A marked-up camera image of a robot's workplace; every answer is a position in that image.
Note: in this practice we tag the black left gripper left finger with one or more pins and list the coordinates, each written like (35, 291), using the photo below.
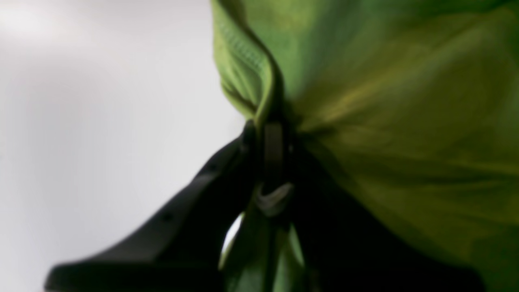
(178, 248)

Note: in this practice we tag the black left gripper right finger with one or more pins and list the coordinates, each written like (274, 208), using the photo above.
(344, 247)

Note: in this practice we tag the green T-shirt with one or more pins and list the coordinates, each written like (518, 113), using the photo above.
(410, 106)

